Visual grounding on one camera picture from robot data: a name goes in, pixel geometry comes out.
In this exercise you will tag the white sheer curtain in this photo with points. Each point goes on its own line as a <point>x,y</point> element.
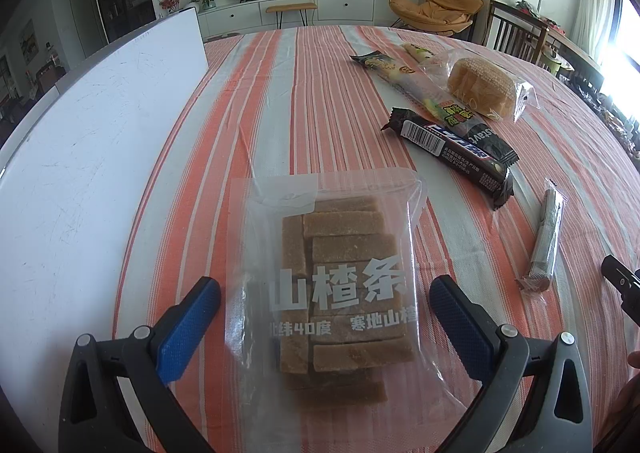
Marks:
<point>595,3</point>

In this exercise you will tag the orange lounge chair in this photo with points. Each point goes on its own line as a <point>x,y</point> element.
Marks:
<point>435,8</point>

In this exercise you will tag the small pale snack packet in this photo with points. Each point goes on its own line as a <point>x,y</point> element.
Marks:
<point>417,52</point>

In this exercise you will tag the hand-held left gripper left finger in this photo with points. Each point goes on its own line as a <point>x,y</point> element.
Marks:
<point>190,328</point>

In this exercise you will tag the bread in clear bag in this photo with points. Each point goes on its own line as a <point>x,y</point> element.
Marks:
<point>480,83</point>

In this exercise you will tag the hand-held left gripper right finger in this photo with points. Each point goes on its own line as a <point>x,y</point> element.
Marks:
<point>460,328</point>

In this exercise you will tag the long yellow snack packet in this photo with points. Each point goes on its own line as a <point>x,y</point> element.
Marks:
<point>395,75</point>

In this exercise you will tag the framed wall picture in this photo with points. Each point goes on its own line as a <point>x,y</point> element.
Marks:
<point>27,43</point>

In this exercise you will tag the white television cabinet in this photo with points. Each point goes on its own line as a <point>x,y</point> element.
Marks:
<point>345,8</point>

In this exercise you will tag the white cardboard box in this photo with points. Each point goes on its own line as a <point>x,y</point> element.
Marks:
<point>75,183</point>

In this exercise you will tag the person's right hand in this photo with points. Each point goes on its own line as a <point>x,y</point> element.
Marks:
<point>634,359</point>

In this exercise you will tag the black chocolate bar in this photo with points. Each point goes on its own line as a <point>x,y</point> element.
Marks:
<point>450,148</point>

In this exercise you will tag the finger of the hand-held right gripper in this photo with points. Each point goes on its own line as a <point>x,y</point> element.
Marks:
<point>622,280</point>

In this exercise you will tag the cluttered side table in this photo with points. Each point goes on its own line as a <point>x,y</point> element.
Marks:
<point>575,58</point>

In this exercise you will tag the red flower plant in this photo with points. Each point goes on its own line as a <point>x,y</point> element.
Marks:
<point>170,0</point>

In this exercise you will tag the striped orange tablecloth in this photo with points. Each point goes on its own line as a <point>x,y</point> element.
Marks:
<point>280,108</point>

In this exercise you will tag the clear bag of brown strips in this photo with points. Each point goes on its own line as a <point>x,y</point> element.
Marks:
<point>340,283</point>

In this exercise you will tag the dark wooden chair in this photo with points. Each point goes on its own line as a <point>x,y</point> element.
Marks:
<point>515,35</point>

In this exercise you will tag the black snack packet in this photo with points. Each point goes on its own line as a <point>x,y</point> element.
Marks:
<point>495,143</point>

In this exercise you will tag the wooden bench with black legs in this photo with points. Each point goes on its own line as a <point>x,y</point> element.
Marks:
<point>290,8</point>

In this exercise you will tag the silver stick in clear wrapper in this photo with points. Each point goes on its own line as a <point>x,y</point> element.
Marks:
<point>545,238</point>

